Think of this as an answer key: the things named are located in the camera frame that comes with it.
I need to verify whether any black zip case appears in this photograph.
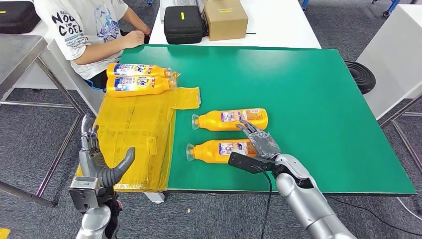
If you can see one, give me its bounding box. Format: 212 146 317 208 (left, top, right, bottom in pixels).
0 1 41 35
164 5 204 45

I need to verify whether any black ribbed round stool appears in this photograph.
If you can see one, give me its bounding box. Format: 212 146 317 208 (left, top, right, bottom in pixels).
343 60 377 95

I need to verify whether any orange detergent bottle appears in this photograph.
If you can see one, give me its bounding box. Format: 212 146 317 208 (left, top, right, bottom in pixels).
185 139 261 165
192 108 269 132
106 76 178 98
106 63 173 79

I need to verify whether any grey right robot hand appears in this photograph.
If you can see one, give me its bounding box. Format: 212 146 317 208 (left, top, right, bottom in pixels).
235 119 282 160

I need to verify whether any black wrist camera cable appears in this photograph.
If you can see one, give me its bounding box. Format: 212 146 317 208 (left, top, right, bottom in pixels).
252 165 273 239

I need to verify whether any person's right hand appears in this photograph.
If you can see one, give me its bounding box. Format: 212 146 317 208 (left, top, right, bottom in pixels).
120 30 146 49

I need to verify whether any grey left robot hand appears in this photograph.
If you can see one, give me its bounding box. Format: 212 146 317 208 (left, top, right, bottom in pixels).
78 114 136 188

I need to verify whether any steel leg frame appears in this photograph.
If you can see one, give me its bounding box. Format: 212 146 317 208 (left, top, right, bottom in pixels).
378 92 422 175

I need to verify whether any black floor cable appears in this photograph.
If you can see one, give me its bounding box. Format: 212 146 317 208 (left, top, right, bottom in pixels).
326 196 422 232

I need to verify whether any blue wheeled cart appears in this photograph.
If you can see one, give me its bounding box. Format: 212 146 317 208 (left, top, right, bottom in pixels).
371 0 411 18

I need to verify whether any white table foot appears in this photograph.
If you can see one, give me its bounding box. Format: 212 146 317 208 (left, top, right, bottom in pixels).
144 193 165 205

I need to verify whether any brown cardboard box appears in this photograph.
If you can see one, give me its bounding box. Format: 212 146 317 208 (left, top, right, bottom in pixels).
203 0 249 41

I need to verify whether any person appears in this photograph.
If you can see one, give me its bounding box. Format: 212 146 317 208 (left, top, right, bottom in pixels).
33 0 152 91

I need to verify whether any white floor cable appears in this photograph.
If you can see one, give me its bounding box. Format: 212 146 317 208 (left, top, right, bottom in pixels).
395 197 422 221

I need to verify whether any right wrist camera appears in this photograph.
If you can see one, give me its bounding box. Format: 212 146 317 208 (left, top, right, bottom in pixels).
228 151 276 174

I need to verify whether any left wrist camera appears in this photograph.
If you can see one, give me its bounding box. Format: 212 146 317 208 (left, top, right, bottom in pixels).
68 176 101 213

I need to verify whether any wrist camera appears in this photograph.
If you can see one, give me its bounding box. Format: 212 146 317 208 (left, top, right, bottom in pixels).
228 151 276 174
68 176 101 213

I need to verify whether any white table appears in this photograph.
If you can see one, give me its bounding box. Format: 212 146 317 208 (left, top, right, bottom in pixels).
355 3 422 120

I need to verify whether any steel table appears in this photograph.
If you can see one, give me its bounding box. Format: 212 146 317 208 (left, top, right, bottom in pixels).
0 34 91 209

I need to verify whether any yellow taped plastic sheet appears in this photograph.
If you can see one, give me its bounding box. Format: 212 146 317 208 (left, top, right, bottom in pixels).
76 72 202 193

